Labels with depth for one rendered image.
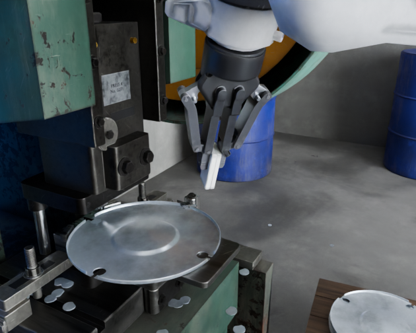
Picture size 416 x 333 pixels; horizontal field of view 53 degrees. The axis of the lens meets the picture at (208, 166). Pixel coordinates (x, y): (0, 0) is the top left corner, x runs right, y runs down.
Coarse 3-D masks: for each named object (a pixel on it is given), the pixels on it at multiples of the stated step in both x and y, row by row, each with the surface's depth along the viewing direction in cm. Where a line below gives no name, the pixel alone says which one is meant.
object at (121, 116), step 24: (96, 24) 65; (120, 24) 70; (96, 48) 66; (120, 48) 71; (120, 72) 71; (120, 96) 73; (120, 120) 74; (48, 144) 73; (72, 144) 70; (120, 144) 71; (144, 144) 76; (48, 168) 75; (72, 168) 72; (96, 168) 71; (120, 168) 71; (144, 168) 78; (96, 192) 72
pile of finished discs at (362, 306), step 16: (336, 304) 122; (352, 304) 122; (368, 304) 122; (384, 304) 122; (400, 304) 122; (336, 320) 115; (352, 320) 115; (368, 320) 115; (384, 320) 115; (400, 320) 115
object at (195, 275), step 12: (228, 240) 79; (204, 252) 75; (216, 252) 75; (228, 252) 75; (204, 264) 72; (216, 264) 72; (180, 276) 69; (192, 276) 69; (204, 276) 69; (216, 276) 70; (144, 288) 78; (156, 288) 77; (168, 288) 81; (180, 288) 85; (204, 288) 67; (156, 300) 78; (168, 300) 82; (156, 312) 79
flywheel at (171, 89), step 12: (204, 36) 100; (288, 36) 87; (276, 48) 89; (288, 48) 88; (300, 48) 95; (264, 60) 91; (276, 60) 90; (288, 60) 96; (264, 72) 92; (168, 84) 105; (180, 84) 104; (168, 96) 107
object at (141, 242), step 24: (96, 216) 87; (120, 216) 87; (144, 216) 87; (168, 216) 87; (192, 216) 87; (72, 240) 78; (96, 240) 78; (120, 240) 77; (144, 240) 77; (168, 240) 77; (192, 240) 78; (216, 240) 78; (96, 264) 71; (120, 264) 71; (144, 264) 71; (168, 264) 71; (192, 264) 71
